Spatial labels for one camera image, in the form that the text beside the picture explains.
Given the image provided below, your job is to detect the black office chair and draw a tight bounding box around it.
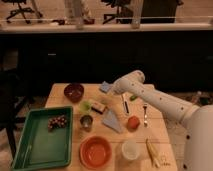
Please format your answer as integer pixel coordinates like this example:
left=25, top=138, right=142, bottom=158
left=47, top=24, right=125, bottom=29
left=0, top=0, right=43, bottom=24

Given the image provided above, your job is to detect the black and tan brush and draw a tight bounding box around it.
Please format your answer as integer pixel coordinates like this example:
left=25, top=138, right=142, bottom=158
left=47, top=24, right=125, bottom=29
left=92, top=102, right=106, bottom=114

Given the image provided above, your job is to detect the bunch of dark grapes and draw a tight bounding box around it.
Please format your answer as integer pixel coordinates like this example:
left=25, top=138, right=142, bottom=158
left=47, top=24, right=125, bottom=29
left=48, top=115, right=67, bottom=131

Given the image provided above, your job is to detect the red tomato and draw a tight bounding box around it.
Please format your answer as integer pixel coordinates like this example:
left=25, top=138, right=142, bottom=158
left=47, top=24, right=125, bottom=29
left=127, top=116, right=140, bottom=130

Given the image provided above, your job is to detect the green chili pepper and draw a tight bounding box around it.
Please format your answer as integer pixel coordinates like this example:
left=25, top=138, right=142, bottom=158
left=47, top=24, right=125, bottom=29
left=129, top=95, right=138, bottom=101

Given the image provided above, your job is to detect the light blue folded cloth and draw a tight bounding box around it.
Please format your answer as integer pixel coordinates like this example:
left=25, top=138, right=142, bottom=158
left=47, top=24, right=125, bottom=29
left=102, top=110, right=122, bottom=133

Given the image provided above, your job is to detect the blue sponge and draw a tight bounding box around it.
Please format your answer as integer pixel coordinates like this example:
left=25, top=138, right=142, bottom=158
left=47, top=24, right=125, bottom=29
left=99, top=81, right=112, bottom=93

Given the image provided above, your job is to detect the dark office chair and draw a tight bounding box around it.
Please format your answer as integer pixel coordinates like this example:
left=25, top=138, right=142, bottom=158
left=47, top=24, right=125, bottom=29
left=101, top=0, right=132, bottom=24

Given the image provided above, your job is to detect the small metal cup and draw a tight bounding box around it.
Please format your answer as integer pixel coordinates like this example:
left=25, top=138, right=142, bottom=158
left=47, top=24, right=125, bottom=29
left=80, top=115, right=93, bottom=131

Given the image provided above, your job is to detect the small green cup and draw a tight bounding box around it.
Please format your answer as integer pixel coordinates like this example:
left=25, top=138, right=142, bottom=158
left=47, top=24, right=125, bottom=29
left=80, top=101, right=91, bottom=113

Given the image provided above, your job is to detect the yellow corn cob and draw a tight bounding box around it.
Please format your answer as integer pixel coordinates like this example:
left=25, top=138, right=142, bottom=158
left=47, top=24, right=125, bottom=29
left=146, top=139, right=161, bottom=168

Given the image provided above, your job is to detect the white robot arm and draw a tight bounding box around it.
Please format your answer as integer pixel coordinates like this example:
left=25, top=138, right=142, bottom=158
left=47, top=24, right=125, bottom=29
left=112, top=70, right=213, bottom=171

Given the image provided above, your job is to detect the silver fork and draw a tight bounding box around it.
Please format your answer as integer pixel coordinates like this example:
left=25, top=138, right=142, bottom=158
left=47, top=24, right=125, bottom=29
left=143, top=103, right=148, bottom=127

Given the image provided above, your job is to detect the white plastic cup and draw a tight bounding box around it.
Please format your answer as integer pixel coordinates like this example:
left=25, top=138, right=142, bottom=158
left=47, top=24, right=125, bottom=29
left=121, top=140, right=140, bottom=161

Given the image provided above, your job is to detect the orange red bowl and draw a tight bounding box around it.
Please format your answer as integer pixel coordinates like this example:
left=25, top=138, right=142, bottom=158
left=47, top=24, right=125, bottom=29
left=79, top=136, right=112, bottom=170

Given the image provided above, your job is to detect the green plastic tray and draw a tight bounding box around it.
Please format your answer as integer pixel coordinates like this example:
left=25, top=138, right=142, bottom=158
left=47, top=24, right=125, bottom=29
left=12, top=107, right=73, bottom=171

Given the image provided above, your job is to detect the dark maroon bowl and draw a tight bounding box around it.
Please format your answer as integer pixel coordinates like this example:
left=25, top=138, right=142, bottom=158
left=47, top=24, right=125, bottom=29
left=64, top=83, right=84, bottom=103

